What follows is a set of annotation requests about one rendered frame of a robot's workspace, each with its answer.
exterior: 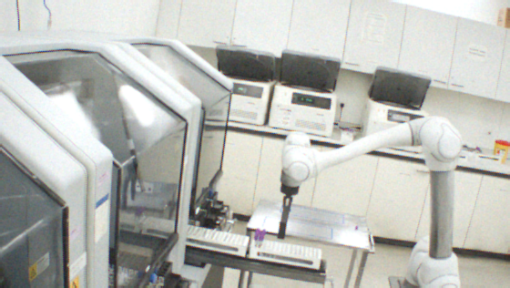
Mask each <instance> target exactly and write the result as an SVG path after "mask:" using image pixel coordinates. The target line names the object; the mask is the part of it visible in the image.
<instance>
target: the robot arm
mask: <svg viewBox="0 0 510 288"><path fill-rule="evenodd" d="M413 146H420V147H423V152H424V159H425V164H426V166H427V167H428V169H429V170H430V193H429V194H430V214H429V219H430V230H429V236H424V237H422V239H420V240H419V241H418V242H417V243H416V244H415V246H414V247H413V251H412V253H411V256H410V260H409V262H408V267H407V273H406V276H405V278H402V277H401V278H399V279H398V281H397V282H398V284H400V286H401V288H460V284H461V282H460V281H459V280H460V279H459V274H458V273H459V271H458V262H457V259H458V258H457V257H456V256H455V254H454V253H453V249H452V245H453V229H454V169H455V168H456V166H457V161H458V159H459V156H460V154H461V152H462V146H463V143H462V137H461V135H460V133H459V132H458V129H457V128H455V127H454V126H452V125H451V124H450V121H449V120H448V119H447V118H443V117H429V118H417V119H414V120H411V121H408V122H405V123H403V124H401V125H399V126H397V127H394V128H392V129H387V130H383V131H379V132H376V133H374V134H372V135H369V136H366V137H364V138H363V139H359V140H357V141H354V142H353V143H351V144H349V145H347V146H345V147H342V148H340V149H336V150H333V151H327V152H319V151H318V150H316V149H310V147H311V144H310V138H309V136H308V135H307V134H305V133H303V132H299V131H293V132H290V133H289V135H288V136H287V138H286V140H285V142H284V146H283V150H282V155H281V163H282V168H281V175H280V182H281V186H280V192H281V193H282V194H285V195H286V196H283V204H282V208H283V211H282V215H281V220H280V221H279V224H280V227H279V233H278V239H283V240H284V235H285V233H286V231H287V225H288V219H289V214H290V211H291V205H292V202H293V198H292V196H297V195H298V194H299V190H300V186H301V184H302V183H303V182H306V181H308V180H310V179H312V178H315V177H317V176H320V173H321V171H322V170H325V169H327V168H330V167H333V166H336V165H339V164H342V163H344V162H346V161H348V160H351V159H355V158H357V157H360V156H361V155H363V154H365V153H368V152H371V151H373V150H376V149H381V148H386V147H413Z"/></svg>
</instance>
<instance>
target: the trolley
mask: <svg viewBox="0 0 510 288"><path fill-rule="evenodd" d="M282 204H283V202H281V201H272V200H267V199H263V198H260V201H259V203H258V205H257V208H256V210H255V211H254V213H253V214H252V216H251V218H250V221H249V223H248V225H247V228H246V237H249V243H248V247H250V239H251V235H252V232H253V231H254V232H256V230H257V228H258V227H259V228H260V229H261V232H262V231H263V229H266V234H268V235H272V236H278V233H279V227H280V224H279V221H281V215H282V211H283V208H282ZM356 225H357V226H358V230H355V229H354V228H355V226H356ZM368 231H370V236H371V246H372V250H370V245H369V236H368ZM284 238H289V239H293V240H298V241H303V242H315V243H319V244H324V245H329V246H336V247H341V248H344V249H349V250H350V249H353V252H352V257H351V259H350V264H349V269H348V272H347V276H346V280H345V285H344V288H348V286H349V282H350V278H351V275H352V271H353V266H354V263H355V259H356V255H357V251H362V252H363V254H362V258H361V260H360V264H359V269H358V272H357V276H356V281H355V284H354V287H353V288H359V286H360V283H361V278H362V272H363V270H364V268H365V264H366V261H367V257H368V253H372V254H374V249H375V248H374V244H373V239H372V228H371V227H369V228H367V220H366V216H358V215H353V214H349V213H345V212H340V211H337V212H336V211H327V210H323V209H318V208H313V207H309V206H304V205H300V204H296V205H295V204H292V205H291V211H290V214H289V219H288V225H287V231H286V233H285V235H284ZM252 275H253V273H249V274H248V280H247V285H246V288H272V287H268V286H265V285H260V284H256V283H252V282H251V281H252ZM244 277H245V272H244V271H240V281H239V287H238V288H243V283H244Z"/></svg>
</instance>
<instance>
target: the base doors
mask: <svg viewBox="0 0 510 288"><path fill-rule="evenodd" d="M262 139H263V142H262ZM226 142H229V143H234V144H236V146H233V145H229V144H225V151H224V158H223V165H222V170H223V175H222V177H221V178H220V184H219V196H218V201H224V202H223V205H228V206H229V207H230V210H231V211H232V212H237V213H242V214H247V215H252V214H253V213H254V211H255V210H256V208H257V205H258V203H259V201H260V198H263V199H267V200H272V201H281V202H283V196H286V195H285V194H282V193H281V181H280V179H281V168H282V163H281V155H282V150H283V146H284V142H285V141H284V140H278V139H269V138H264V137H258V136H252V135H247V134H241V133H236V132H230V131H227V137H226ZM261 145H262V147H261ZM260 152H261V154H260ZM377 162H378V163H377ZM259 164H260V165H259ZM376 167H377V168H376ZM258 169H259V171H258ZM416 170H422V171H428V172H430V170H429V169H428V167H427V166H424V165H420V164H415V163H411V162H406V161H401V160H397V159H387V158H385V159H383V158H377V157H373V156H368V155H361V156H360V157H357V158H355V159H351V160H348V161H346V162H344V163H342V164H339V165H336V166H333V167H330V168H327V169H325V170H322V171H321V173H320V176H317V177H315V178H312V179H310V180H308V181H306V182H303V183H302V184H301V186H300V190H299V194H298V195H297V196H292V198H293V202H292V204H295V205H296V204H300V205H304V206H309V207H313V208H318V209H323V210H327V211H336V212H337V211H340V212H345V213H349V214H353V215H358V216H366V220H367V228H369V227H371V228H372V236H380V237H384V238H388V239H390V238H393V239H397V240H401V241H402V240H406V241H410V242H413V241H415V242H418V241H419V240H420V239H422V237H424V236H429V230H430V219H429V214H430V194H429V193H430V173H425V172H420V171H416ZM375 171H376V172H375ZM398 172H400V173H405V174H406V173H409V174H411V176H407V175H399V174H398ZM257 175H258V178H257ZM374 175H375V176H374ZM316 178H317V180H316ZM256 181H257V183H256ZM315 182H316V185H315ZM372 184H373V185H372ZM428 184H429V185H428ZM255 187H256V190H255ZM427 188H428V189H427ZM313 189H314V190H313ZM499 189H501V190H499ZM502 190H509V192H506V191H502ZM254 193H255V195H254ZM312 193H313V195H312ZM370 196H371V197H370ZM311 197H312V199H311ZM253 199H254V201H253ZM369 200H370V201H369ZM368 204H369V205H368ZM252 205H253V207H252ZM367 209H368V210H367ZM251 212H252V213H251ZM420 216H421V217H420ZM418 222H419V223H418ZM414 237H415V238H414ZM452 247H458V248H461V249H462V248H465V249H473V250H477V251H478V250H481V251H484V252H485V251H489V252H498V253H499V252H501V253H508V254H510V180H505V179H500V178H493V177H489V176H485V175H476V174H472V173H467V172H463V171H460V170H458V171H454V229H453V245H452Z"/></svg>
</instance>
